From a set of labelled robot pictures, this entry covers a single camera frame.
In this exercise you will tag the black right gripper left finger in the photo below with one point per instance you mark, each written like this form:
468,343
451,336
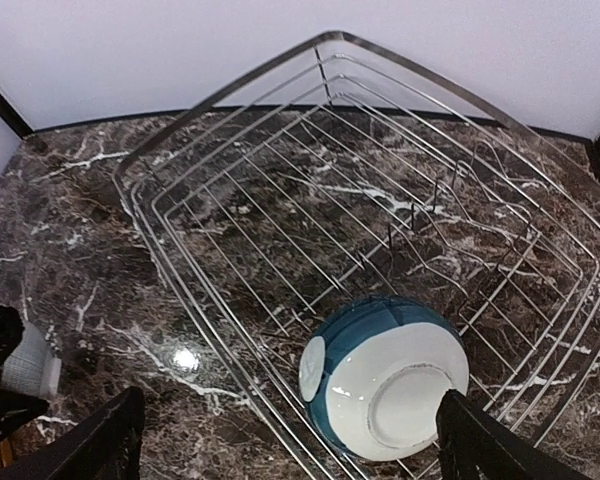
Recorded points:
106,445

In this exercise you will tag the black left corner post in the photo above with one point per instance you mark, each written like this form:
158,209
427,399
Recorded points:
13,119

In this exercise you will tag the pale green ribbed bowl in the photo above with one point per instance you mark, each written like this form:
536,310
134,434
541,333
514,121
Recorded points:
32,369

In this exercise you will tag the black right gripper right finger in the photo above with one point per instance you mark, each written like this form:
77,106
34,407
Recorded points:
473,445

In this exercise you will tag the metal wire dish rack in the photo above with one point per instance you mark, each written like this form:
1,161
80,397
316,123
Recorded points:
341,169

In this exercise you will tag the small white cup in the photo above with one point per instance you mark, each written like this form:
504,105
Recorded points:
311,367

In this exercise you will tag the white blue bowl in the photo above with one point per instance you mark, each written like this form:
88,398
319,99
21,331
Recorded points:
389,361

